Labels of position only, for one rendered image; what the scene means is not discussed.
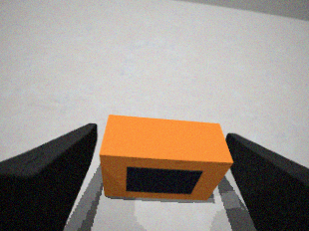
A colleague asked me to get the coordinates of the orange block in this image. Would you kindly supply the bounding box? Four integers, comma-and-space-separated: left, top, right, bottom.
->
100, 115, 234, 200

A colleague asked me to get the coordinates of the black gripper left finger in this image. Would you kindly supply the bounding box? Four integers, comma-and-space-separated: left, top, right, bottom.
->
0, 123, 98, 231

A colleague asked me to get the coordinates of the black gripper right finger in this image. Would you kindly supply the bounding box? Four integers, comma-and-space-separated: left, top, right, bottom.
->
225, 133, 309, 231

